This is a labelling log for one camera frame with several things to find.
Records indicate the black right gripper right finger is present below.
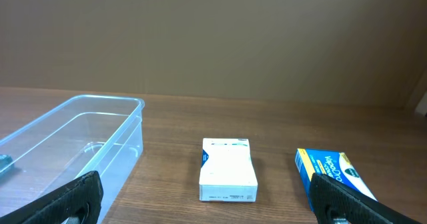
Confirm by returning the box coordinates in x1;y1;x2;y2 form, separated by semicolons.
309;173;420;224

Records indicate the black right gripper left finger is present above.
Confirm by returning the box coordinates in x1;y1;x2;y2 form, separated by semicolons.
1;171;103;224

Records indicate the blue VapoDrops lozenge box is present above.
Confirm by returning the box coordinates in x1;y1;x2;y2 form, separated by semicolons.
295;148;377;211

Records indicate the white medicine box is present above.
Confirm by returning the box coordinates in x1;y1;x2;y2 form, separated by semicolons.
199;138;258;203

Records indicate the clear plastic container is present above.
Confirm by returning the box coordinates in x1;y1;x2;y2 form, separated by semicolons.
1;95;145;221

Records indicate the dark green square box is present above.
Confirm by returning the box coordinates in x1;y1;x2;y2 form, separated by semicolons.
0;154;14;176

